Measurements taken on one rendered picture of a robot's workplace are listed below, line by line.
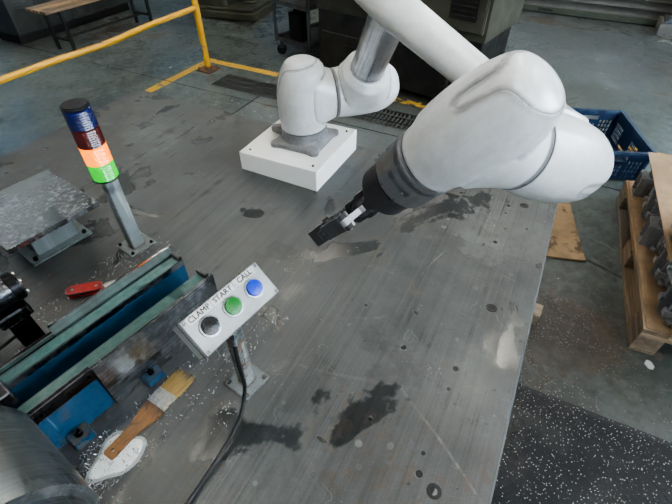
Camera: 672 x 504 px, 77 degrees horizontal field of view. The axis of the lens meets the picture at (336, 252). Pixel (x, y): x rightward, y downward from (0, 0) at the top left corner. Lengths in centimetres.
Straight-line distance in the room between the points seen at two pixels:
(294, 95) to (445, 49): 77
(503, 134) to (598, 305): 205
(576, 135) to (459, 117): 17
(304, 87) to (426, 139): 94
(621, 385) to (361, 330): 141
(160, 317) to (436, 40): 71
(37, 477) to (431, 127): 58
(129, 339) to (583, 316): 199
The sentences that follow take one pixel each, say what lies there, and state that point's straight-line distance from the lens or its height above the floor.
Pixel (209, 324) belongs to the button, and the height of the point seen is 107.
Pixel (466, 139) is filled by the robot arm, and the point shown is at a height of 141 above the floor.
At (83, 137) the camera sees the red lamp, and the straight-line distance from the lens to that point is 113.
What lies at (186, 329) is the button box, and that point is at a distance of 71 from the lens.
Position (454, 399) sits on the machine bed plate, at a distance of 96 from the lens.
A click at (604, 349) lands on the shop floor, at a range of 228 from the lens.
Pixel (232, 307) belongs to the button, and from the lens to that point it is 73.
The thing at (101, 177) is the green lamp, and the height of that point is 105.
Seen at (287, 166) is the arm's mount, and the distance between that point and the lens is 142.
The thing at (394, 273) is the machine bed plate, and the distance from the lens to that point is 114.
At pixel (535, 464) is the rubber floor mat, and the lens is 185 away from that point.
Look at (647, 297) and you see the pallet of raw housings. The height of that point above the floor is 15.
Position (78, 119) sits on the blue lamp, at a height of 119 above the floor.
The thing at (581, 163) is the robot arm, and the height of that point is 136.
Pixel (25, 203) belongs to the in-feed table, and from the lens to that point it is 144.
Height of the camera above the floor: 162
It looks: 44 degrees down
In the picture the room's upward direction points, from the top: straight up
